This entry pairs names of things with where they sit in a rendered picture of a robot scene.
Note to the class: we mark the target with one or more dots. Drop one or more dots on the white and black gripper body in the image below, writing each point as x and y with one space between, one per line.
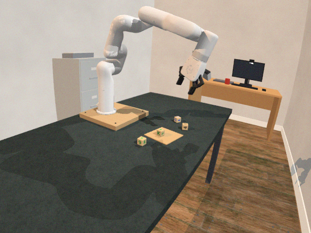
192 68

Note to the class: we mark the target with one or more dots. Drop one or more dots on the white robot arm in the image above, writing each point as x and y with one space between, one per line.
117 52

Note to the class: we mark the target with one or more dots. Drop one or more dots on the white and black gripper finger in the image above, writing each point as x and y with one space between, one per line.
195 85
181 77

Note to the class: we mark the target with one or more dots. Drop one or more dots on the tan square mat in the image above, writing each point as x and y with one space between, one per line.
168 137

